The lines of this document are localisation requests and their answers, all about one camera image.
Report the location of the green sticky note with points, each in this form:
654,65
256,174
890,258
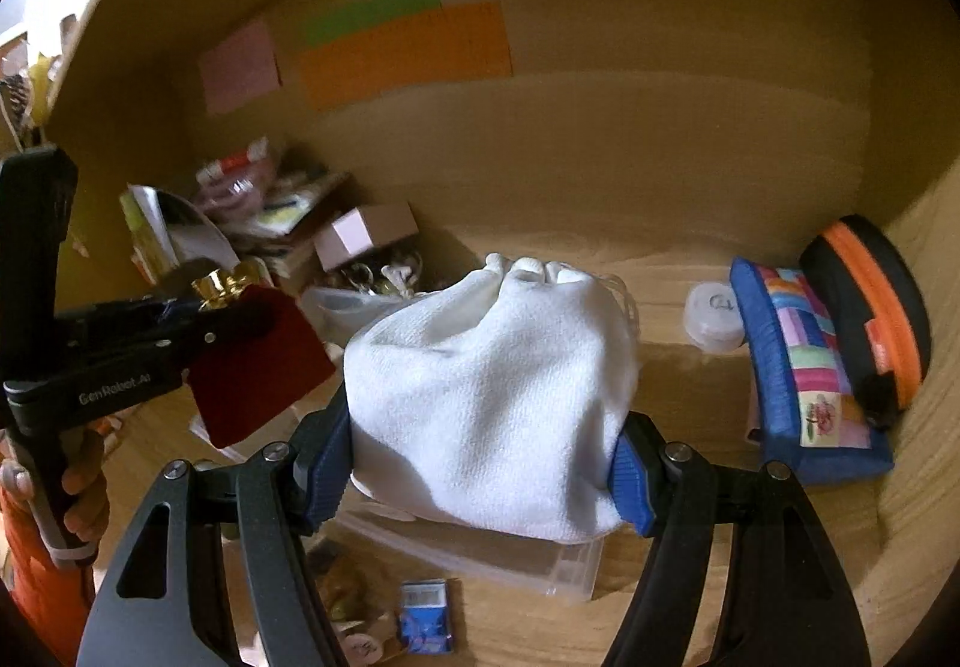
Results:
371,14

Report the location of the small trinkets pile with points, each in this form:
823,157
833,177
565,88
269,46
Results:
352,607

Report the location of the clear plastic storage box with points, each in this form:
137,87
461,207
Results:
495,554

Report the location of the round white plastic container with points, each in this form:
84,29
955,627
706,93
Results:
714,318

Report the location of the dark red velvet pouch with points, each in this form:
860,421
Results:
255,374

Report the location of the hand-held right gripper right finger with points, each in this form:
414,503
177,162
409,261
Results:
628,483

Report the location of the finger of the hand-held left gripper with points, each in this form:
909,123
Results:
202,329

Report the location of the orange sticky note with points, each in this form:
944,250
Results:
409,55

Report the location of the clear bag with earphones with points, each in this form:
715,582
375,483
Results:
360,299

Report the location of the black orange zipper case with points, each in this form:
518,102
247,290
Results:
874,314

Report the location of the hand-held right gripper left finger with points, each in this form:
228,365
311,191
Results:
328,479

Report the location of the blue patchwork pencil case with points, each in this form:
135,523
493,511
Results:
810,374

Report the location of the person's left hand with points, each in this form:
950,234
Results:
79,487

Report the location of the small blue card pack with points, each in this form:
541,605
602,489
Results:
427,618

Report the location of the pile of books and papers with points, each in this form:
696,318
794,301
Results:
270,202

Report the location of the person's left forearm orange sleeve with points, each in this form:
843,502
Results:
41,599

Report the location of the pink sticky note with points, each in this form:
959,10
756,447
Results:
240,68

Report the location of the small pink cardboard box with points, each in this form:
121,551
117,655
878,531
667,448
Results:
364,232

